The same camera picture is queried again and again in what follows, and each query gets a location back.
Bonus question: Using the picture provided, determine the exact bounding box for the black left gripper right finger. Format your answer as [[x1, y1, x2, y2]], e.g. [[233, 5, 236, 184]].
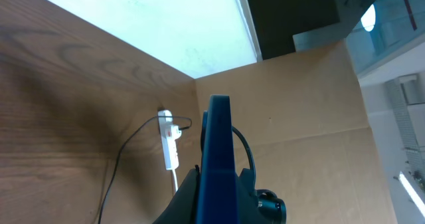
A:
[[236, 169, 266, 224]]

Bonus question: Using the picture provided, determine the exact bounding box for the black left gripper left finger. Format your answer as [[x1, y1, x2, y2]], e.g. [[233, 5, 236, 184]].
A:
[[153, 166, 200, 224]]

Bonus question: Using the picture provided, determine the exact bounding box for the blue Galaxy smartphone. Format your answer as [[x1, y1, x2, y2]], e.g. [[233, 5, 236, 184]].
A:
[[196, 95, 240, 224]]

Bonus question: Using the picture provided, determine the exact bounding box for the white power strip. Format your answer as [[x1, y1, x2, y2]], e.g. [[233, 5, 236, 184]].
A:
[[158, 110, 182, 170]]

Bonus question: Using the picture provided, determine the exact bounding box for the black charger cable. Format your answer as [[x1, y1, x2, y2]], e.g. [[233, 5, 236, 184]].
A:
[[97, 115, 193, 224]]

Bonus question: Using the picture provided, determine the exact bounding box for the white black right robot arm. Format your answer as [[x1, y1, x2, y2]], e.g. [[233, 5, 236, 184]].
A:
[[236, 168, 287, 224]]

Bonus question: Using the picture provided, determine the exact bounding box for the brown cardboard right panel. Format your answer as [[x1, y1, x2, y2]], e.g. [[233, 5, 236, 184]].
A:
[[196, 42, 396, 223]]

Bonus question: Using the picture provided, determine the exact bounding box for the white power strip cord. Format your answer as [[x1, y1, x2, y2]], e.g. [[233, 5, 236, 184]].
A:
[[171, 169, 179, 195]]

